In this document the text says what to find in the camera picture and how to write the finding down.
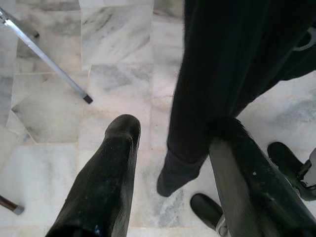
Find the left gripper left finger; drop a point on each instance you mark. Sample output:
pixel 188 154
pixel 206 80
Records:
pixel 103 177

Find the grey hanger hook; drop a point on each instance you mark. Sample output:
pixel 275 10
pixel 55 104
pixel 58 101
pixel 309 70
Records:
pixel 312 37

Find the black long sleeve garment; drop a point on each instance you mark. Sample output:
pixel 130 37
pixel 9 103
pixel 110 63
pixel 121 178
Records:
pixel 222 61

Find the silver metal clothes rack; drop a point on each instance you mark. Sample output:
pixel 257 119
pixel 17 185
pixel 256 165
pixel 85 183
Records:
pixel 47 59

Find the brown leg grey tip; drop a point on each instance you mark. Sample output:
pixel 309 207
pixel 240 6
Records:
pixel 10 206

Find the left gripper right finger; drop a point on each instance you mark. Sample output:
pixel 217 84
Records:
pixel 259 187

